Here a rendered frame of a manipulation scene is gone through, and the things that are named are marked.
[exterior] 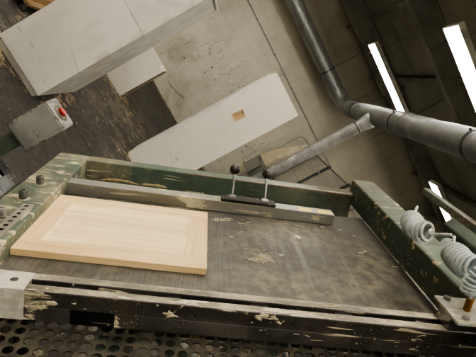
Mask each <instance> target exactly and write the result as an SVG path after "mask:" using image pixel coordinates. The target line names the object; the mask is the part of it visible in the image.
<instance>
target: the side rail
mask: <svg viewBox="0 0 476 357"><path fill-rule="evenodd" d="M87 162H88V166H87V168H88V169H87V172H86V179H87V180H93V181H104V182H110V183H121V184H127V185H133V186H144V187H149V188H160V189H166V190H172V191H183V192H185V191H193V192H199V193H204V194H206V195H212V196H221V194H226V195H229V194H231V190H232V178H233V175H231V174H221V173H215V172H209V171H199V170H192V169H182V168H177V167H171V166H161V165H155V164H145V163H139V162H133V161H123V160H117V159H107V158H101V157H90V158H89V159H88V160H87ZM264 186H265V179H263V178H252V177H247V176H236V177H235V184H234V195H236V196H243V197H249V198H260V199H262V198H264ZM352 196H353V194H352V193H351V192H350V191H349V190H344V189H338V188H328V187H322V186H312V185H306V184H301V183H291V182H285V181H274V180H268V185H267V193H266V199H268V200H274V201H275V203H279V204H285V205H296V206H302V207H308V208H319V209H325V210H331V211H332V212H333V214H334V216H339V217H348V214H349V209H350V206H351V198H352Z"/></svg>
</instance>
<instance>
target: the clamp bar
mask: <svg viewBox="0 0 476 357"><path fill-rule="evenodd" d="M473 270H474V271H475V273H474V272H473V271H471V270H469V271H468V272H469V273H466V274H465V277H464V278H462V280H463V281H461V282H460V291H461V292H462V293H464V294H465V295H466V296H467V298H459V297H450V296H449V295H444V296H440V295H435V296H434V297H433V298H434V299H435V300H436V301H437V303H438V304H439V306H438V310H437V313H436V314H431V313H423V312H410V311H402V310H389V309H381V308H374V307H361V306H353V305H340V304H332V303H325V302H312V301H304V300H291V299H283V298H276V297H262V296H255V295H242V294H234V293H221V292H213V291H206V290H193V289H185V288H172V287H164V286H157V285H143V284H136V283H123V282H115V281H108V280H94V279H87V278H74V277H66V276H53V275H45V274H38V273H30V272H22V271H9V270H1V269H0V318H5V319H21V320H24V319H26V320H34V321H42V322H57V323H65V324H76V325H84V326H93V327H108V328H119V329H134V330H142V331H151V332H166V333H175V334H190V335H198V336H213V337H221V338H229V339H245V340H253V341H268V342H276V343H284V344H300V345H308V346H323V347H332V348H340V349H355V350H364V351H379V352H387V353H402V354H411V355H419V356H434V357H473V355H474V352H475V349H476V300H475V299H474V298H473V297H474V296H476V267H473ZM466 286H468V287H471V288H473V289H471V288H467V287H466ZM463 288H464V289H465V290H463ZM473 292H474V293H473Z"/></svg>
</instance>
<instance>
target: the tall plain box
mask: <svg viewBox="0 0 476 357"><path fill-rule="evenodd" d="M215 10H216V11H217V13H219V10H218V5H217V0H55V1H53V2H52V3H51V4H48V5H47V6H45V7H44V8H42V9H40V10H39V11H37V12H35V13H34V14H32V15H30V16H29V17H27V18H25V19H23V20H22V21H20V22H19V23H17V24H15V25H13V26H12V27H10V28H9V29H7V30H5V31H4V32H2V33H0V37H1V39H0V48H1V49H2V51H3V52H4V54H5V55H6V57H7V59H8V60H9V62H10V63H11V65H12V66H13V68H14V69H15V71H16V73H17V74H18V75H19V77H20V78H21V81H22V82H23V83H24V85H25V87H26V88H27V90H28V91H29V93H30V94H31V96H42V95H49V94H61V93H69V92H75V91H77V90H79V89H81V88H82V87H84V86H86V85H87V84H90V83H91V82H93V81H95V80H97V79H98V78H100V77H102V76H103V75H105V74H107V73H109V72H111V71H112V70H114V69H115V68H117V67H119V66H120V65H122V64H125V63H126V62H128V61H130V60H131V59H133V58H135V57H136V56H138V55H140V54H142V53H143V52H145V51H147V50H149V49H150V48H152V47H154V46H155V45H158V44H159V43H161V42H163V41H165V40H166V39H168V38H170V37H171V36H173V35H175V34H177V33H179V32H181V31H182V30H184V29H186V28H187V27H189V26H191V25H193V24H194V23H196V22H198V21H199V20H201V19H203V18H205V17H206V16H209V15H210V14H212V13H214V12H215Z"/></svg>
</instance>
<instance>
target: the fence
mask: <svg viewBox="0 0 476 357"><path fill-rule="evenodd" d="M67 193H74V194H80V195H86V196H98V197H104V198H114V199H121V200H132V201H138V202H145V203H156V204H162V205H173V206H179V207H185V208H197V209H203V210H214V211H220V212H226V213H237V214H243V215H255V216H261V217H272V218H278V219H284V220H295V221H302V222H313V223H319V224H326V225H332V223H333V219H334V214H333V212H332V211H331V210H327V211H329V212H330V213H331V214H328V213H322V212H317V210H325V209H319V208H310V209H311V210H312V212H311V211H305V210H299V208H308V207H302V206H296V205H285V204H279V203H276V207H275V208H271V207H265V206H259V205H248V204H242V203H231V202H225V201H221V198H220V196H216V195H206V194H199V193H189V192H183V191H172V190H166V189H160V188H149V187H144V186H133V185H127V184H121V183H110V182H104V181H93V180H87V179H81V178H71V179H70V180H69V181H68V182H67ZM298 207H299V208H298Z"/></svg>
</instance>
